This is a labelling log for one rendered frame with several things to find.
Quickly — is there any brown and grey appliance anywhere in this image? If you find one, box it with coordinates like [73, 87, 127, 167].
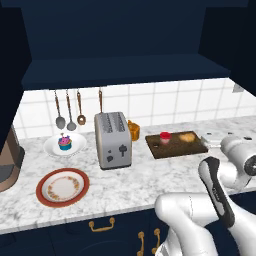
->
[0, 124, 26, 194]

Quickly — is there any dark blue wall cabinet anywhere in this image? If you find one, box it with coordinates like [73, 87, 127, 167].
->
[20, 0, 232, 91]

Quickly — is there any brass cupboard handle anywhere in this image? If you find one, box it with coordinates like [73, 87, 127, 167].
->
[136, 231, 146, 256]
[151, 227, 162, 255]

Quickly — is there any pink and blue cupcake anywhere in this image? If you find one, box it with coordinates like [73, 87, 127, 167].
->
[57, 132, 73, 152]

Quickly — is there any red-lidded jam jar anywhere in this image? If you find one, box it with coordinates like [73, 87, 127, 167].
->
[158, 131, 173, 146]

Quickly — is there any dark blue drawer front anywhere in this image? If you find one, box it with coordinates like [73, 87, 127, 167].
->
[48, 209, 158, 243]

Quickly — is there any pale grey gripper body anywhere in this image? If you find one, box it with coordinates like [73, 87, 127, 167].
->
[200, 135, 223, 150]

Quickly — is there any hanging wooden spoon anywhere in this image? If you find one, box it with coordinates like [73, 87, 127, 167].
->
[75, 88, 87, 127]

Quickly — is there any golden croissant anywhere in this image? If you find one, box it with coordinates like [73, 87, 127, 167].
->
[177, 131, 197, 144]

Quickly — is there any hanging metal ladle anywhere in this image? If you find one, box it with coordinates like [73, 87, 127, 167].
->
[64, 88, 78, 132]

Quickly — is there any brass drawer handle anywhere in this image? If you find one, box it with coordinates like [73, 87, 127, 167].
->
[88, 216, 116, 233]

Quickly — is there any red-rimmed patterned plate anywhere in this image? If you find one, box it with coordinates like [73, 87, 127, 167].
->
[35, 167, 91, 209]

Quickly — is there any dark blue cabinet door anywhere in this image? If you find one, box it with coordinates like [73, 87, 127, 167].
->
[0, 0, 33, 145]
[198, 0, 256, 98]

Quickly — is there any white plate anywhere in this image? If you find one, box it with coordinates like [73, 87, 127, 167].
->
[42, 132, 88, 159]

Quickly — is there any grey wall socket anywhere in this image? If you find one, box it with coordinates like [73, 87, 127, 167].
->
[232, 83, 245, 94]

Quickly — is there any grey toaster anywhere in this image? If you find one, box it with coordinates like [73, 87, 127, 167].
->
[93, 110, 134, 171]

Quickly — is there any hanging wooden-handled tool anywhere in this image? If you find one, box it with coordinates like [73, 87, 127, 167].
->
[97, 87, 105, 115]

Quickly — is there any hanging metal spoon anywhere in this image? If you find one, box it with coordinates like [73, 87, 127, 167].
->
[53, 89, 67, 131]

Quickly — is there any dark wooden cutting board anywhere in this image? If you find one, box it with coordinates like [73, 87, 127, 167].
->
[144, 130, 211, 160]

